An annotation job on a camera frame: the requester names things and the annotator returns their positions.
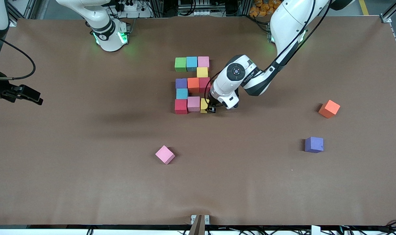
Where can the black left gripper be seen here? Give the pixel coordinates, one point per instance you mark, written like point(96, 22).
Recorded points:
point(212, 99)

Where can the yellow foam cube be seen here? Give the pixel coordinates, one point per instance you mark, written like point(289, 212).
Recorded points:
point(202, 72)
point(203, 105)

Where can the pink foam cube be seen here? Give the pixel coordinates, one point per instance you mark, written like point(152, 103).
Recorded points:
point(194, 103)
point(165, 154)
point(203, 62)

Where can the red foam cube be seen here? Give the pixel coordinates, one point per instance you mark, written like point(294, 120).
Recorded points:
point(181, 106)
point(203, 84)

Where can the orange foam cube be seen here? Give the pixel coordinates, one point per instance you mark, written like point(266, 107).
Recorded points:
point(329, 108)
point(193, 85)

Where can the blue foam cube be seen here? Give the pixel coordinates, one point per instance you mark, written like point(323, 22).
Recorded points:
point(182, 93)
point(191, 63)

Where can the purple foam cube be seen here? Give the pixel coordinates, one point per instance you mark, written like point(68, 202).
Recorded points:
point(314, 144)
point(181, 83)

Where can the green foam cube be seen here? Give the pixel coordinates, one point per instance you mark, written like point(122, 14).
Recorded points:
point(180, 64)

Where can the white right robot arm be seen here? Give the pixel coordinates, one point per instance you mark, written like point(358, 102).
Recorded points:
point(103, 29)

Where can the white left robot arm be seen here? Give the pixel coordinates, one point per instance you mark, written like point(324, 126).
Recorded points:
point(237, 78)

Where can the brown table cover sheet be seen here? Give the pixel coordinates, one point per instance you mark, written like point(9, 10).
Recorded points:
point(198, 189)

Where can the grey electronics box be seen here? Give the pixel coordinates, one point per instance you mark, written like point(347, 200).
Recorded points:
point(201, 12)

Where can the pile of orange objects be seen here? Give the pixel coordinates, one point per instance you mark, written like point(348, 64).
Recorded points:
point(263, 8)

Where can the white power strip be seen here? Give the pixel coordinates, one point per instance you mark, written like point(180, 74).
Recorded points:
point(139, 13)

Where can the aluminium frame profile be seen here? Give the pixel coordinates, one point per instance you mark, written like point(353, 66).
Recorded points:
point(385, 19)
point(21, 13)

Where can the metal table edge bracket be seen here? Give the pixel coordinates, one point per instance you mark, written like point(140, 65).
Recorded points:
point(207, 219)

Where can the brown tapered post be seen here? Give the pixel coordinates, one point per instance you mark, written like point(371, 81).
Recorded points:
point(198, 228)

